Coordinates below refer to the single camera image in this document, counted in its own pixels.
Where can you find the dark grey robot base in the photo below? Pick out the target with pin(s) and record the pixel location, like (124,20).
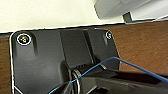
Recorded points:
(40,60)

